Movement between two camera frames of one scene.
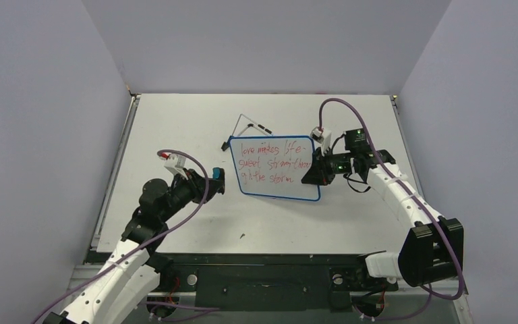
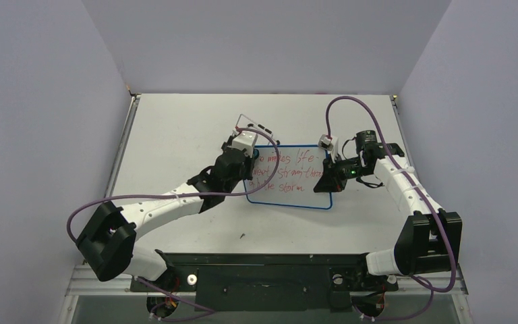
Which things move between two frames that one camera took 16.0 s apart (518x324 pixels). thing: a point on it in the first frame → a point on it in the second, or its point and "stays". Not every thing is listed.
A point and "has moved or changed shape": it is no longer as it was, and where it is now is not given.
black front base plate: x=262 y=282 stays
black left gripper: x=197 y=184 → x=248 y=160
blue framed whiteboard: x=274 y=167 has moved or changed shape
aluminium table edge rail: x=114 y=174 stays
